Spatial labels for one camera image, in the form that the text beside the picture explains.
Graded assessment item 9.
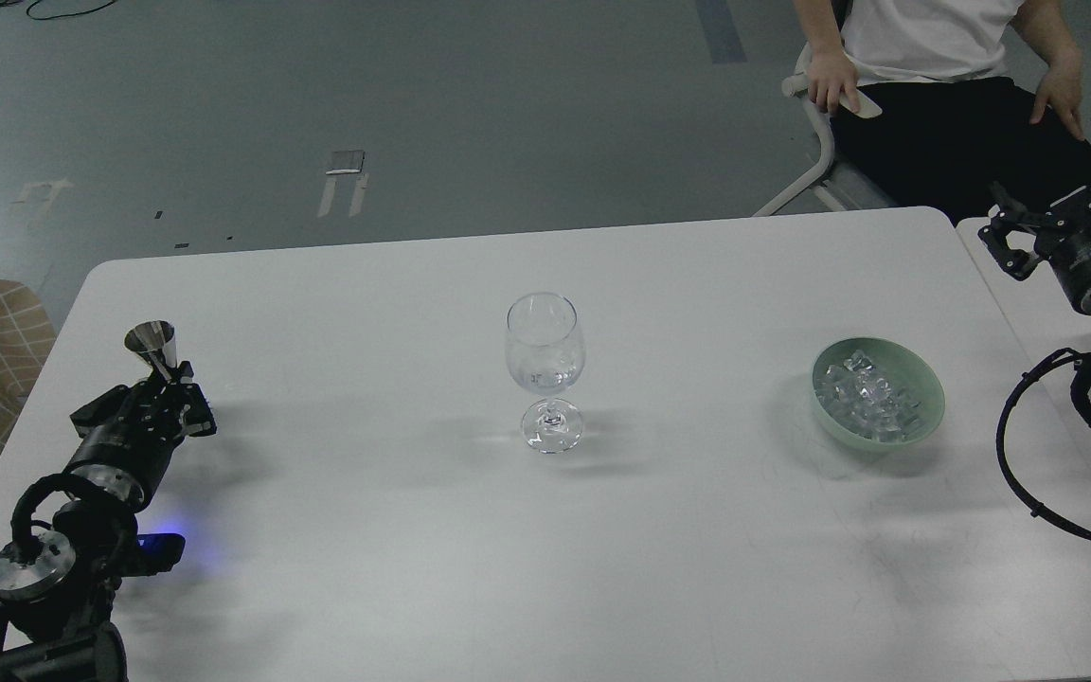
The black floor cable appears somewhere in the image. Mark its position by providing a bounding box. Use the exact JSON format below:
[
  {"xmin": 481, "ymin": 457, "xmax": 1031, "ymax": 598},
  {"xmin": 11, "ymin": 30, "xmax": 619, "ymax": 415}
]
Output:
[{"xmin": 0, "ymin": 0, "xmax": 118, "ymax": 37}]

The person in white shirt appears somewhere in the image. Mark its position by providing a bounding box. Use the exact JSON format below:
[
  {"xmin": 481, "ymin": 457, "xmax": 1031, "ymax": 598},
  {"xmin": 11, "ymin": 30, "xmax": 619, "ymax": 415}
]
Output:
[{"xmin": 794, "ymin": 1, "xmax": 1091, "ymax": 222}]

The clear ice cubes pile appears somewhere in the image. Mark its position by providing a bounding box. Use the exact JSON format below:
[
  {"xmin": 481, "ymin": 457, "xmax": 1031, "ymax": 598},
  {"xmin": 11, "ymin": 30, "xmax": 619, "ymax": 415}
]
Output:
[{"xmin": 814, "ymin": 350, "xmax": 925, "ymax": 443}]

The white office chair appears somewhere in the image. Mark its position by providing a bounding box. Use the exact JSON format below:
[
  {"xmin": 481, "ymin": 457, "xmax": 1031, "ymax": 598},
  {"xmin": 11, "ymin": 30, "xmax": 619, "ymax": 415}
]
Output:
[{"xmin": 753, "ymin": 44, "xmax": 895, "ymax": 217}]

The green bowl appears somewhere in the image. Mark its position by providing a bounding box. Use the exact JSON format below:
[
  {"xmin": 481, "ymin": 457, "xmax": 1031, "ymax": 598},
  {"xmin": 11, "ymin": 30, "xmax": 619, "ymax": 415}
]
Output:
[{"xmin": 807, "ymin": 337, "xmax": 945, "ymax": 453}]

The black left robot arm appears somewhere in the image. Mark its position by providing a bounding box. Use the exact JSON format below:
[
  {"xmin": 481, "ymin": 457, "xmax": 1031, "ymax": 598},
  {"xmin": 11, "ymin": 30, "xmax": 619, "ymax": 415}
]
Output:
[{"xmin": 0, "ymin": 361, "xmax": 217, "ymax": 681}]

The steel cocktail jigger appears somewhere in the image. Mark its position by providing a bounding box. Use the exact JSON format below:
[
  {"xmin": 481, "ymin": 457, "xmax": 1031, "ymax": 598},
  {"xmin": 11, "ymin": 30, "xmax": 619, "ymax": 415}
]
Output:
[{"xmin": 124, "ymin": 320, "xmax": 179, "ymax": 383}]

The clear wine glass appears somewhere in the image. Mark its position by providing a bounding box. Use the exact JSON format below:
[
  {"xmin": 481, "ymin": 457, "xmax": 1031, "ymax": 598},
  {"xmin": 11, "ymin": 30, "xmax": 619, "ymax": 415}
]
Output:
[{"xmin": 504, "ymin": 291, "xmax": 587, "ymax": 454}]

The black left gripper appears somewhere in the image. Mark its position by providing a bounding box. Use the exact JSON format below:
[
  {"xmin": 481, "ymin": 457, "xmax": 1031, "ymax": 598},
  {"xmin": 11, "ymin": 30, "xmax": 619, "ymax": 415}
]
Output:
[{"xmin": 64, "ymin": 361, "xmax": 218, "ymax": 502}]

